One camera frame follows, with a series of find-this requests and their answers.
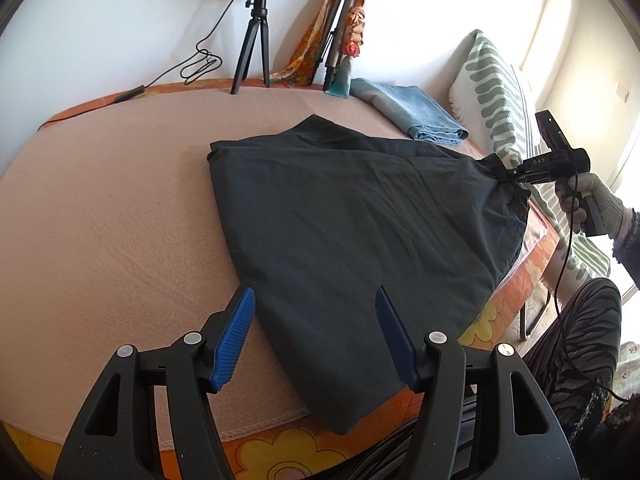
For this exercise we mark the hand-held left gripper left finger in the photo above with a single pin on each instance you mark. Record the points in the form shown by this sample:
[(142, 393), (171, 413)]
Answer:
[(232, 340)]

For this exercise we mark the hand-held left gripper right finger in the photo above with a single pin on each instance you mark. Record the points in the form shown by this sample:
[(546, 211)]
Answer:
[(397, 340)]

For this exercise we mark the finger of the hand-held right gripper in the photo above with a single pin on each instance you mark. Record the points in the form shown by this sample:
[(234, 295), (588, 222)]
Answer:
[(515, 176)]

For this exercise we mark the black pants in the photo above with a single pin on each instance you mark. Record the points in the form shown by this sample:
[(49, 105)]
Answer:
[(350, 210)]

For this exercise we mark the person's right forearm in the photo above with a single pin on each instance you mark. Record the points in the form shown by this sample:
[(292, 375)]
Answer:
[(631, 245)]

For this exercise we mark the person's right hand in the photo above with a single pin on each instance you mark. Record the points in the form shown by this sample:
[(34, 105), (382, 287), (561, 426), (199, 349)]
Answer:
[(605, 200)]

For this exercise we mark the green and white patterned cushion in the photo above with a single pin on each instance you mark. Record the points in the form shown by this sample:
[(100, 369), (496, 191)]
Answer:
[(495, 90)]

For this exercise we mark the folded blue jeans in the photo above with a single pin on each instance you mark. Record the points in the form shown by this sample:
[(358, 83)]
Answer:
[(415, 110)]

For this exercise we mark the bed with orange floral sheet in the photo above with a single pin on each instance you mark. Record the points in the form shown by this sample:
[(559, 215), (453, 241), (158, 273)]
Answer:
[(280, 452)]

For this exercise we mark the pink bed blanket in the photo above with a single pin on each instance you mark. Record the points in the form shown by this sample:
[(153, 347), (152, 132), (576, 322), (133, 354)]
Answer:
[(125, 210)]

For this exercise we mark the person's leg in striped trousers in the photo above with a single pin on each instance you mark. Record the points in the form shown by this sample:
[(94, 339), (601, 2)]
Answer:
[(575, 340)]

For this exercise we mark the folded black silver tripod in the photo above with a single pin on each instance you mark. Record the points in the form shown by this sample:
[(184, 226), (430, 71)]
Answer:
[(336, 25)]

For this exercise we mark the orange patterned scarf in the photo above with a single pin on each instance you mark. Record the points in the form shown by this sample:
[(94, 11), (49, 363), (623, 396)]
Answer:
[(305, 55)]

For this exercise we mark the black mini tripod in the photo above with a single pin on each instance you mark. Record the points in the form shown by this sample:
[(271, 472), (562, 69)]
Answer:
[(259, 10)]

